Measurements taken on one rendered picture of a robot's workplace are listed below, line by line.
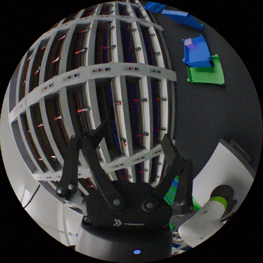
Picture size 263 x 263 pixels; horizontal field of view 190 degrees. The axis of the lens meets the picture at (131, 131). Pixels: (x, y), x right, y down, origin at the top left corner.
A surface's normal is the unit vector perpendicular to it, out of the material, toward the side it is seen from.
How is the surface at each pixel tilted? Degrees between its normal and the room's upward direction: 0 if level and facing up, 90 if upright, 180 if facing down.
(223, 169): 3
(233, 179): 3
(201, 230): 88
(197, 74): 0
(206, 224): 88
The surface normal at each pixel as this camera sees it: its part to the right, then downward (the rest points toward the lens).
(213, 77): -0.92, 0.22
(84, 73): 0.37, 0.33
